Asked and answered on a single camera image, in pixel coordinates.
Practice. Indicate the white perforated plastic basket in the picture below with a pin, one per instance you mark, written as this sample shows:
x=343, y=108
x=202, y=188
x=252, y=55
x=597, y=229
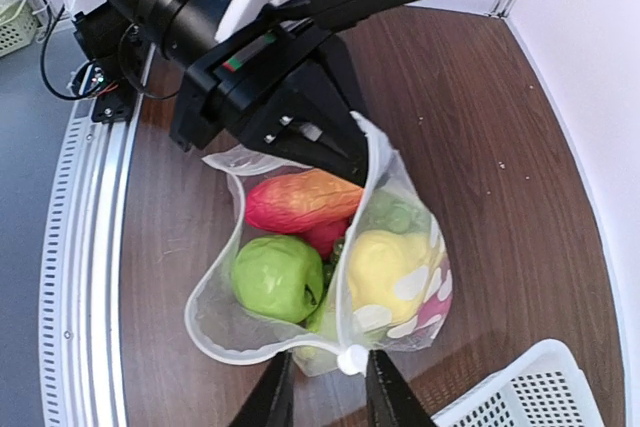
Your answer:
x=542, y=387

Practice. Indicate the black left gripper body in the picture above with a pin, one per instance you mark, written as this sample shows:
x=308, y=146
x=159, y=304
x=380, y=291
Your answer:
x=256, y=72

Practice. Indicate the green storage basket background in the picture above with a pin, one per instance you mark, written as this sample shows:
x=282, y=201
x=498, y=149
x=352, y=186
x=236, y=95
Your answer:
x=18, y=26

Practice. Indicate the red orange fake mango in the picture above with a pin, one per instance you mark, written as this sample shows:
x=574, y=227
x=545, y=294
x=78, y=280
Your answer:
x=298, y=202

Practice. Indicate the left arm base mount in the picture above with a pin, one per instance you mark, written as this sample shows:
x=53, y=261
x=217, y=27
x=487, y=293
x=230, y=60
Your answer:
x=112, y=101

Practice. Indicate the front aluminium rail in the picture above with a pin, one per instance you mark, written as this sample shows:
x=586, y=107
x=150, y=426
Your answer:
x=79, y=335

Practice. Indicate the yellow fake lemon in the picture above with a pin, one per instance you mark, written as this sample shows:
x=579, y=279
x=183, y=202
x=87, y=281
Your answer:
x=389, y=274

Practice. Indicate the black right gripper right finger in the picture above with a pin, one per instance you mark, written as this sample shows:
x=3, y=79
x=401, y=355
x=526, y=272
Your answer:
x=390, y=400

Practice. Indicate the clear zip top bag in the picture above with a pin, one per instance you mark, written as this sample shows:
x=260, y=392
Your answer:
x=329, y=338

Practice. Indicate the green fake grapes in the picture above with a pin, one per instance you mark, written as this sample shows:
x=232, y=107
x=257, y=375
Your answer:
x=390, y=212

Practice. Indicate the red fake apple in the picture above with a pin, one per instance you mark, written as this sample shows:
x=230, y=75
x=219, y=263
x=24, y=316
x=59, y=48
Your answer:
x=322, y=237

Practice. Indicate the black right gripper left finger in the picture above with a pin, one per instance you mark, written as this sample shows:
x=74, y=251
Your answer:
x=271, y=402

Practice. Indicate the green fake apple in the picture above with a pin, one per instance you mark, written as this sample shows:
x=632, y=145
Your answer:
x=278, y=276

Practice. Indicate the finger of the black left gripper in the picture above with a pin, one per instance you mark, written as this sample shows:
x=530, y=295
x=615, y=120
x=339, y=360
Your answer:
x=329, y=81
x=320, y=147

